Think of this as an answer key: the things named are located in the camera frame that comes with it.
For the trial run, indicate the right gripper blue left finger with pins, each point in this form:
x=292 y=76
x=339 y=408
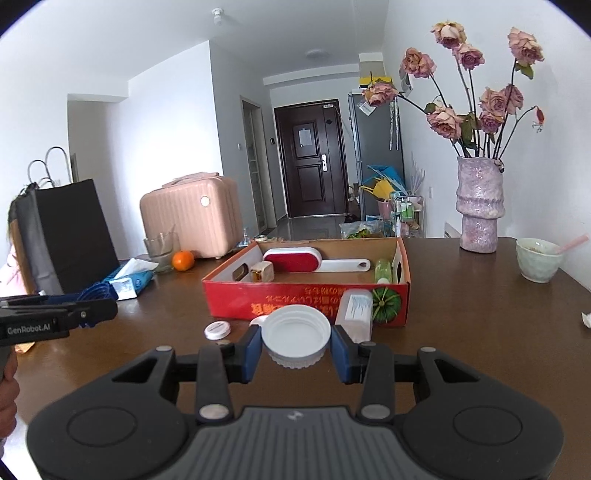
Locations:
x=251 y=345

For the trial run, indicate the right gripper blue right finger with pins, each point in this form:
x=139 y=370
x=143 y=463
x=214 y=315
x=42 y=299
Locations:
x=344 y=353

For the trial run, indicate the clear plastic jar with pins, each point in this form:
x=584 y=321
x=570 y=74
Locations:
x=355 y=314

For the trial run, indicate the small white round device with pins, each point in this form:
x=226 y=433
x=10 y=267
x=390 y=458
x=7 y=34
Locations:
x=217 y=330

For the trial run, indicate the white jar lid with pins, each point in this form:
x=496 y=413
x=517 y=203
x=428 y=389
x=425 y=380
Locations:
x=296 y=336

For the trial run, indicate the small beige cube box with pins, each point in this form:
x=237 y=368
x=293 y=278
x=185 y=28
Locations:
x=262 y=272

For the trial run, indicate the green plastic bottle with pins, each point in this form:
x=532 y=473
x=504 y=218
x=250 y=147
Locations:
x=383 y=272

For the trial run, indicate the white ridged cap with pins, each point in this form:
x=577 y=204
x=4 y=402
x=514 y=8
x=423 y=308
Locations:
x=258 y=321

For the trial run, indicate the blue gear lid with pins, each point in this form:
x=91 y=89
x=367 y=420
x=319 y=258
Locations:
x=94 y=295

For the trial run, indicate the person's left hand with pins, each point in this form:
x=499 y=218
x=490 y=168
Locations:
x=9 y=391

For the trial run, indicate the red cardboard box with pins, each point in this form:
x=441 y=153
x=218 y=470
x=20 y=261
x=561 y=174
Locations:
x=230 y=293

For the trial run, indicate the black paper bag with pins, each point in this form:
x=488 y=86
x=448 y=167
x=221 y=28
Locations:
x=59 y=233

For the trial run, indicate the blue tissue pack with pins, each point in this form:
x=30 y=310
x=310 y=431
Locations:
x=131 y=278

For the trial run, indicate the orange fruit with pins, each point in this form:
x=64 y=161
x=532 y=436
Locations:
x=182 y=261

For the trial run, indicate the clear glass cup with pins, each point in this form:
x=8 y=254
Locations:
x=161 y=249

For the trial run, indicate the pink suitcase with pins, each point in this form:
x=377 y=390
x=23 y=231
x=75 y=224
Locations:
x=201 y=209

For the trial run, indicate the blue yellow toy pile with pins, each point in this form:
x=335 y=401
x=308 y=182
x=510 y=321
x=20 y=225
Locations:
x=385 y=184

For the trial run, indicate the pale green bowl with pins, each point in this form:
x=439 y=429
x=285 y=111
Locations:
x=538 y=260

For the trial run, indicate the grey refrigerator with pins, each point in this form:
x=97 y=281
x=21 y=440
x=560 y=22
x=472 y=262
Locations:
x=377 y=139

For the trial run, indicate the pink textured vase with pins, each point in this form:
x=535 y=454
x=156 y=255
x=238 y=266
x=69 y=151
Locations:
x=480 y=201

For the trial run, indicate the dark brown entrance door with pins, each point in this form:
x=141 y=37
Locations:
x=313 y=158

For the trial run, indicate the crumpled white tissue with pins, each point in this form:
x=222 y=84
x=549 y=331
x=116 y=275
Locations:
x=586 y=319

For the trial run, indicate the dried pink roses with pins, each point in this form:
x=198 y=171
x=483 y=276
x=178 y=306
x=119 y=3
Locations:
x=488 y=126

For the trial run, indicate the pink spoon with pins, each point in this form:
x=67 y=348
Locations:
x=573 y=244

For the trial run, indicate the yellow box on fridge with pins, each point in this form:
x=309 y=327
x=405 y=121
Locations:
x=367 y=81

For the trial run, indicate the ceiling lamp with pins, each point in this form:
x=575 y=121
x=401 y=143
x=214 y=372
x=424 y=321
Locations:
x=316 y=54

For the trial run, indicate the ceiling sprinkler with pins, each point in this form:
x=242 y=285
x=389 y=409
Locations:
x=218 y=16

